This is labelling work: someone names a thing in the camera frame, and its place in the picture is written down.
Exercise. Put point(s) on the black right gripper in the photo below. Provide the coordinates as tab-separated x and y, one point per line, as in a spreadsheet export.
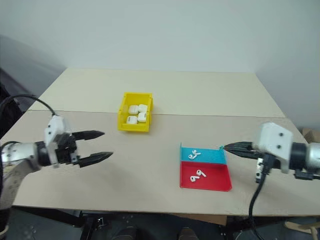
259	170

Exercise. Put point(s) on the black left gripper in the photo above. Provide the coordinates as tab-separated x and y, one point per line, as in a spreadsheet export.
65	147

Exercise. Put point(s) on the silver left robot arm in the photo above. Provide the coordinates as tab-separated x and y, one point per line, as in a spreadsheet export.
22	155

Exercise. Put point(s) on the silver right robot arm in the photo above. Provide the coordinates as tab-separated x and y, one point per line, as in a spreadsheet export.
310	155

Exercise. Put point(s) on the yellow plastic bin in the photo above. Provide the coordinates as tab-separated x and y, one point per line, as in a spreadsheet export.
132	127

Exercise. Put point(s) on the teal plastic tray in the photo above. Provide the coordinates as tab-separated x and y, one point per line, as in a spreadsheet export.
212	156

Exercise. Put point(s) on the red plastic tray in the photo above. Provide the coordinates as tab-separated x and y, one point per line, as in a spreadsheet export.
215	175

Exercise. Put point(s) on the white earbud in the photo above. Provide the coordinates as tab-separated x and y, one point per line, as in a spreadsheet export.
192	157
195	152
193	179
200	173

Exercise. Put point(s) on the wooden stool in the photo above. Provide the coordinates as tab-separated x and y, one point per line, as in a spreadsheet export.
303	225

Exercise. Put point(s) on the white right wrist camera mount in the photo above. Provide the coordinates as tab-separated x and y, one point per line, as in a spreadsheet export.
272	137

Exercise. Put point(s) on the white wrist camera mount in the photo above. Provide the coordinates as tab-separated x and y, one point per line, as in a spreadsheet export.
272	137
56	126

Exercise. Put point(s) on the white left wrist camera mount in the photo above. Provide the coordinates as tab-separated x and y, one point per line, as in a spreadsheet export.
56	126

